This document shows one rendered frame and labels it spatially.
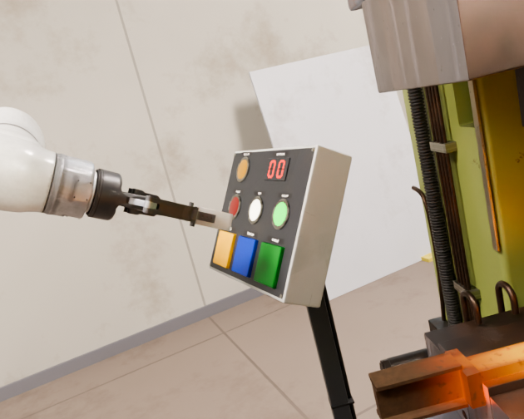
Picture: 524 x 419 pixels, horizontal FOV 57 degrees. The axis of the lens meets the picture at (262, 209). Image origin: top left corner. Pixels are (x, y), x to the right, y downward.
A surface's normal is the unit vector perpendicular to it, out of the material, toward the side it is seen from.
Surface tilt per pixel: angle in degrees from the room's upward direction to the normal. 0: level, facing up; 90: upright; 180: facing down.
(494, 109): 90
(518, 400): 0
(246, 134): 90
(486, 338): 0
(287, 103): 79
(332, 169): 90
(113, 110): 90
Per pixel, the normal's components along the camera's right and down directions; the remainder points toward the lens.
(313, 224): 0.48, 0.07
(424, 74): -0.97, 0.25
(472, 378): 0.11, 0.18
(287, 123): 0.34, -0.09
